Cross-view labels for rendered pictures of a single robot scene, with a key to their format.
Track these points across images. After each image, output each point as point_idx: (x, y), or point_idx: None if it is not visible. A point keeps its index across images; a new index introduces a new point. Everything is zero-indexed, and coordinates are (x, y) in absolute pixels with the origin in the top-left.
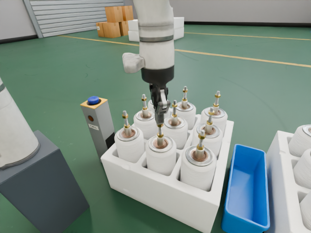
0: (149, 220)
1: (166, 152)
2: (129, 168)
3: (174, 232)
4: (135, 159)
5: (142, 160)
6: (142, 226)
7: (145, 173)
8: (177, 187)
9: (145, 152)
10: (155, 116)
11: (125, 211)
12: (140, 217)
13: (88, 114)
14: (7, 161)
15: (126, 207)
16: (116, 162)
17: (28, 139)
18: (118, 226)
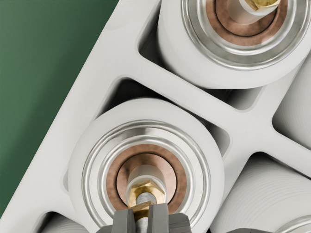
0: (59, 92)
1: (84, 208)
2: (109, 27)
3: (26, 156)
4: (162, 47)
5: (146, 81)
6: (43, 72)
7: (78, 94)
8: (10, 209)
9: (191, 93)
10: (129, 224)
11: (86, 20)
12: (68, 65)
13: None
14: None
15: (98, 20)
16: None
17: None
18: (46, 2)
